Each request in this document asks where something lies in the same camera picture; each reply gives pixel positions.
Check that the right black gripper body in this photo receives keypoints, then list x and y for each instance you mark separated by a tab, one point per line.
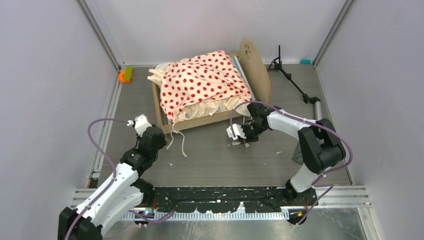
251	132

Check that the wooden pet bed frame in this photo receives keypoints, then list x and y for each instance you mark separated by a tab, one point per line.
257	76

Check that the teal small block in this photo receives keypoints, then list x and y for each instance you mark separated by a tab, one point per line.
305	61

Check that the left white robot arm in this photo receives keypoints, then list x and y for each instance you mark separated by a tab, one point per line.
123	190

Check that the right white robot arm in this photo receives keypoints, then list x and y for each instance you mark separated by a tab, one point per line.
321	147

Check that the orange green toy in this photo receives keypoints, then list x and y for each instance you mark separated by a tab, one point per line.
126	75

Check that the strawberry print ruffled blanket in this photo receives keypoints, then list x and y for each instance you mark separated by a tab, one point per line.
201	86

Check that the black tripod stand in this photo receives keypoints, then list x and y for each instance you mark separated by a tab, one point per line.
289	85

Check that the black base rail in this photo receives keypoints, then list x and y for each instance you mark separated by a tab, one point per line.
238	203

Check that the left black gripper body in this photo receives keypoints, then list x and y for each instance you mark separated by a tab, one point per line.
162	143

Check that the blue striped mattress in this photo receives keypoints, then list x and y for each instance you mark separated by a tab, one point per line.
236	63

